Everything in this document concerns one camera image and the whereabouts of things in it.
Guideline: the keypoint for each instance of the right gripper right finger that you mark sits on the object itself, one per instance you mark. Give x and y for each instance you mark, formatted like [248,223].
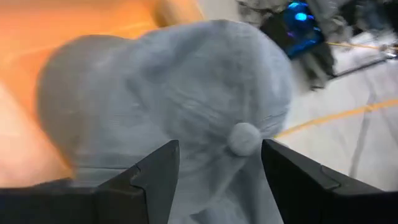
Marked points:
[298,193]

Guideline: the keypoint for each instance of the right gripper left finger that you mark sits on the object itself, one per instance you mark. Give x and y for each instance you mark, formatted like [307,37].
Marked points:
[158,186]

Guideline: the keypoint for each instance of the grey baseball cap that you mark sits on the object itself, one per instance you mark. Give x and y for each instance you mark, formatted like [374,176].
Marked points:
[202,93]

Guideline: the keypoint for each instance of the orange translucent plastic bin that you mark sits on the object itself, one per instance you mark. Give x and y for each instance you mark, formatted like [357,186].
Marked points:
[62,18]

